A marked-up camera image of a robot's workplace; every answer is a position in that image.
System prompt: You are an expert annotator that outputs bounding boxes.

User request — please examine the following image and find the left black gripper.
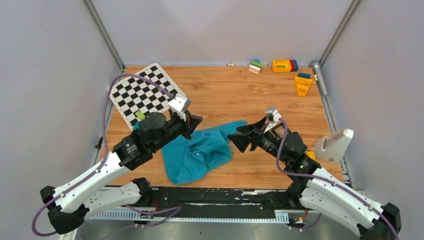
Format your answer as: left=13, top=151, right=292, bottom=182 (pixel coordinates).
left=152, top=109, right=203, bottom=152

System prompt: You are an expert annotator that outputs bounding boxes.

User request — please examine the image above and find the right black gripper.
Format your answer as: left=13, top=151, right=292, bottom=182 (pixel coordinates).
left=226, top=117, right=289, bottom=165

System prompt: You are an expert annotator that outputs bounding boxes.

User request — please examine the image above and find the teal t-shirt garment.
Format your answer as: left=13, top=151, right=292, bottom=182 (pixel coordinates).
left=161, top=120, right=247, bottom=185

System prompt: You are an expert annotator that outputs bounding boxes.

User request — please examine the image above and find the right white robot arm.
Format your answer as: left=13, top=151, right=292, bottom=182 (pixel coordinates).
left=228, top=117, right=402, bottom=240

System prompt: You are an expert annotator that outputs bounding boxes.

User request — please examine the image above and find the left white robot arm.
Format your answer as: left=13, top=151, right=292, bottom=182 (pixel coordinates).
left=40, top=111, right=203, bottom=235

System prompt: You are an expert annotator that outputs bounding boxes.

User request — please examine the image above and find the lime green block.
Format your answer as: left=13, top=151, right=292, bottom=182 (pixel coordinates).
left=134, top=111, right=146, bottom=121

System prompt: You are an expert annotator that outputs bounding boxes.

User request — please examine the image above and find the teal block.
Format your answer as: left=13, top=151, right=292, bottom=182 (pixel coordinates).
left=132, top=121, right=140, bottom=130

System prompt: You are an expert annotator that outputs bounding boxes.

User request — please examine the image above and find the red blue toy car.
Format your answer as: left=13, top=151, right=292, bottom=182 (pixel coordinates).
left=305, top=150, right=316, bottom=160

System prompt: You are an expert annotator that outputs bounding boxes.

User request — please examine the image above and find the white green blue block stack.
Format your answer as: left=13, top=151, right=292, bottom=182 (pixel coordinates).
left=248, top=58, right=263, bottom=75

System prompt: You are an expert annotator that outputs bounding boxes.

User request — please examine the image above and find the black white checkerboard mat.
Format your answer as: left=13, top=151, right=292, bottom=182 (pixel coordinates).
left=109, top=62, right=185, bottom=130

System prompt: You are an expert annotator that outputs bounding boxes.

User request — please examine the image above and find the yellow triangular toy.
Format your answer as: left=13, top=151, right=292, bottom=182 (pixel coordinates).
left=294, top=76, right=313, bottom=97

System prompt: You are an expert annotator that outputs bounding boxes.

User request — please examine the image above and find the yellow toy box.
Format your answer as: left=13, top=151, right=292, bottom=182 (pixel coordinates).
left=272, top=59, right=293, bottom=73

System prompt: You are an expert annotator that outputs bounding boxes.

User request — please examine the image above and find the blue flat block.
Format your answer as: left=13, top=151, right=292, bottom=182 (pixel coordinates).
left=297, top=72, right=311, bottom=79

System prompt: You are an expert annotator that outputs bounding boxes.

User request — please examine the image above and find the red blue block pair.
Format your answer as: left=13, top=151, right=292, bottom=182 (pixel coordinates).
left=289, top=59, right=299, bottom=72

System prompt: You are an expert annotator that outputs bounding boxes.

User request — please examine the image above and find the white tilted device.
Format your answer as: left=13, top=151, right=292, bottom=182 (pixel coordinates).
left=313, top=128, right=354, bottom=164

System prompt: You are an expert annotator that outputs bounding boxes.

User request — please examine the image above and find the grey metal cylinder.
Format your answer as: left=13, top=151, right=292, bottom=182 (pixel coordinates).
left=310, top=60, right=328, bottom=96

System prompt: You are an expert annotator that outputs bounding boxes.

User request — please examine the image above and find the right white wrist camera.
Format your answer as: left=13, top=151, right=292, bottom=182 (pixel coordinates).
left=264, top=106, right=282, bottom=133

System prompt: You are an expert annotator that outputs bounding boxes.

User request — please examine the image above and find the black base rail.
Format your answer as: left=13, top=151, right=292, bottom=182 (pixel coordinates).
left=130, top=186, right=312, bottom=220

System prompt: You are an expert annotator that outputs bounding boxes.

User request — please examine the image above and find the white slotted cable duct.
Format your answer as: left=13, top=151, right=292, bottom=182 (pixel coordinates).
left=92, top=207, right=290, bottom=224

